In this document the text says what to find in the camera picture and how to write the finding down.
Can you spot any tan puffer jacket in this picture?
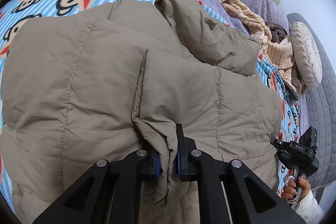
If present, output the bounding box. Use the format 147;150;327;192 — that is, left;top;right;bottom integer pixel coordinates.
1;0;281;223

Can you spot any person right hand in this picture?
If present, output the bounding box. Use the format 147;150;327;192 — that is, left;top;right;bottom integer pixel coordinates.
281;177;311;201

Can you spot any grey quilted headboard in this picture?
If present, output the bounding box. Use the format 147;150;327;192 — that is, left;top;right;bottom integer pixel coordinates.
286;12;336;189

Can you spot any cream round pleated cushion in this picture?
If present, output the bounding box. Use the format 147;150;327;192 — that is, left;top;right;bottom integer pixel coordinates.
290;22;322;87

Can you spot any beige striped fleece garment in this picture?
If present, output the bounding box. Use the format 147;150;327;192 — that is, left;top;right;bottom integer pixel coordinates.
220;0;306;101

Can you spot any brown fuzzy garment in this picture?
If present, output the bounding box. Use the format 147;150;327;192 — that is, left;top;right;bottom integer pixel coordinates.
265;22;288;44

